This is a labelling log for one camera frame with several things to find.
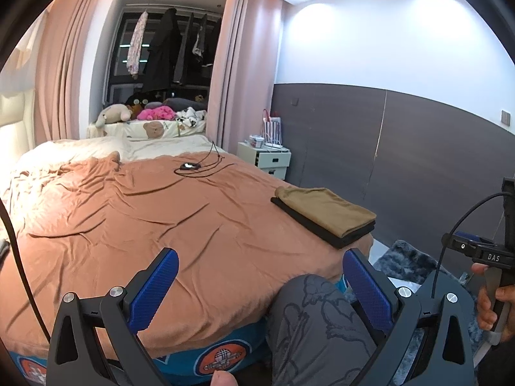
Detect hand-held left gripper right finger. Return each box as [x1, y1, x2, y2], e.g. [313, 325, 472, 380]
[343, 248, 477, 386]

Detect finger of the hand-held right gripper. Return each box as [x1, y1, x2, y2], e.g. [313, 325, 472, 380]
[442, 238, 475, 255]
[459, 231, 496, 247]

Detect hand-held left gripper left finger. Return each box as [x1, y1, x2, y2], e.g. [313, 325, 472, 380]
[47, 247, 180, 386]

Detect olive printed t-shirt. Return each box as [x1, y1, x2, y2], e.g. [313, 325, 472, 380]
[275, 187, 377, 239]

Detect person's right forearm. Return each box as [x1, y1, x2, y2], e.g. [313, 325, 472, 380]
[475, 330, 515, 386]

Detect person's right hand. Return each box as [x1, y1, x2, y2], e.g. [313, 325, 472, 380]
[471, 262, 515, 333]

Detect person's left hand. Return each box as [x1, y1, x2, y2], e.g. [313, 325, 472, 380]
[211, 370, 239, 386]

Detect grey fluffy rug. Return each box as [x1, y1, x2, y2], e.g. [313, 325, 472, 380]
[372, 239, 515, 371]

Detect grey printed pants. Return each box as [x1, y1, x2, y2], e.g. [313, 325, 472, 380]
[266, 274, 389, 386]

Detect blue printed bed sheet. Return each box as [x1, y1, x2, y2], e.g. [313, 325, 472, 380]
[8, 277, 351, 386]

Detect brown blanket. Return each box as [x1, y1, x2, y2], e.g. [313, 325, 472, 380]
[8, 153, 375, 350]

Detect folded black garment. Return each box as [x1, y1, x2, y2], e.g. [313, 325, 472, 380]
[270, 196, 376, 249]

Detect white nightstand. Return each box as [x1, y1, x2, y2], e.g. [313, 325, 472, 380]
[237, 142, 291, 181]

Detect cream bear-print pillow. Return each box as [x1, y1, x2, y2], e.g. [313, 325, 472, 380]
[86, 118, 208, 139]

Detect pink plush toy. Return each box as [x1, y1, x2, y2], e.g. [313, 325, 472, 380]
[137, 106, 178, 121]

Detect black and white patterned cloth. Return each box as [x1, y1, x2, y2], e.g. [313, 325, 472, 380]
[175, 106, 208, 123]

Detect brown plush toy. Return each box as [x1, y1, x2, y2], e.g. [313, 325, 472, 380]
[126, 98, 147, 120]

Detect white plush toy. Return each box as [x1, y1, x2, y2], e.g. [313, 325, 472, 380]
[94, 104, 131, 126]

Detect dark grey cushion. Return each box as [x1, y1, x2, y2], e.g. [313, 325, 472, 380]
[161, 97, 198, 109]

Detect striped gift bag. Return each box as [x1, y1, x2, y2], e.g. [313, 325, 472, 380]
[262, 108, 282, 147]

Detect white padded headboard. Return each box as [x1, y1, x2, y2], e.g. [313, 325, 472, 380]
[0, 88, 39, 157]

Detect pink curtain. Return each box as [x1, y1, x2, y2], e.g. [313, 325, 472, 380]
[206, 0, 284, 157]
[34, 0, 121, 141]

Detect black hanging coat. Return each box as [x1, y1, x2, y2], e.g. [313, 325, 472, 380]
[141, 7, 180, 93]

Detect grey hanging shirt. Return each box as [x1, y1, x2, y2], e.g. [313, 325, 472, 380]
[192, 14, 208, 65]

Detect floral hanging garment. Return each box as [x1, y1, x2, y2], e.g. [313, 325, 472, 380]
[128, 10, 147, 77]

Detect white hanging garment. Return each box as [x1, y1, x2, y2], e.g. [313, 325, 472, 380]
[0, 12, 47, 97]

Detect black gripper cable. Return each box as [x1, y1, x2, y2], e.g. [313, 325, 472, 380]
[0, 199, 52, 340]
[431, 193, 508, 300]

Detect thin black cable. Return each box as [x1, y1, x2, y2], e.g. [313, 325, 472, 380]
[174, 141, 236, 178]

